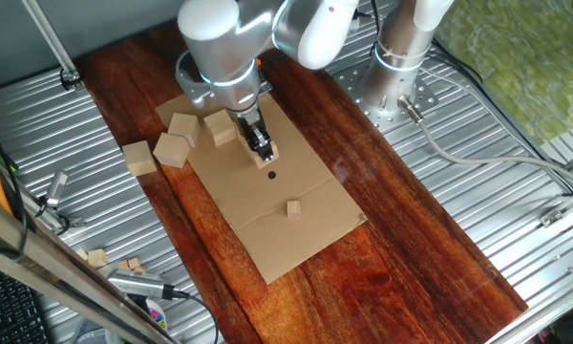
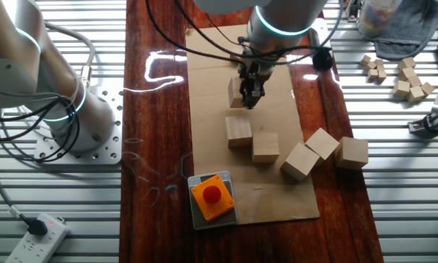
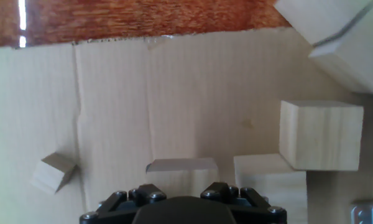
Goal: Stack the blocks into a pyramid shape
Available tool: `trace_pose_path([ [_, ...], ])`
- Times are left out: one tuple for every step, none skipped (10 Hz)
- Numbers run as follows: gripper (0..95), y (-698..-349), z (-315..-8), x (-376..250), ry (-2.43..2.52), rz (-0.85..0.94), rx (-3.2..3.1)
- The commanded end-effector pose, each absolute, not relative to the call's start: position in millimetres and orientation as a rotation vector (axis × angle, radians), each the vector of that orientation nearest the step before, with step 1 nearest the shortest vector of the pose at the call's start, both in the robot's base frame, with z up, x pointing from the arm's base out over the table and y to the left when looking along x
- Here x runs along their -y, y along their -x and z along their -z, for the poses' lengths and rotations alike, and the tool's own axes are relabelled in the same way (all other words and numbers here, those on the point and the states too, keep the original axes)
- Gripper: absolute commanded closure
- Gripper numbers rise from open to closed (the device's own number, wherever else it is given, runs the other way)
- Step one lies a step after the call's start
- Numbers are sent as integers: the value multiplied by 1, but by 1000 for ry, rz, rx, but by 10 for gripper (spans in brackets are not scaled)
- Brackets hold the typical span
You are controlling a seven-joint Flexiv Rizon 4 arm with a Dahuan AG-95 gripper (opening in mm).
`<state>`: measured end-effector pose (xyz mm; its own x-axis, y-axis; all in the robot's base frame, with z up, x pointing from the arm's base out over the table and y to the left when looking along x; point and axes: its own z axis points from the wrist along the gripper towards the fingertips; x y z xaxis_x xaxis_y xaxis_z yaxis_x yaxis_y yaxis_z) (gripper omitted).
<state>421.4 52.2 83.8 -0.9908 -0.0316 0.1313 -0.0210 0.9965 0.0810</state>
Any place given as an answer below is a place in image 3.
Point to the large wooden cube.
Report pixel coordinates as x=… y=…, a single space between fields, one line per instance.
x=181 y=175
x=357 y=59
x=323 y=17
x=267 y=180
x=321 y=135

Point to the brown cardboard sheet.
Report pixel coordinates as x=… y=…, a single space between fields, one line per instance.
x=174 y=109

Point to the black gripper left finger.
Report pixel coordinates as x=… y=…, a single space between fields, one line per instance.
x=118 y=205

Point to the reddish wood grain board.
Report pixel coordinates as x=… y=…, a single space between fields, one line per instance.
x=143 y=18

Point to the medium wooden cube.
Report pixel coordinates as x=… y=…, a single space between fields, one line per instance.
x=51 y=174

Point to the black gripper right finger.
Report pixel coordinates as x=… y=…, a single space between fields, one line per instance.
x=251 y=208

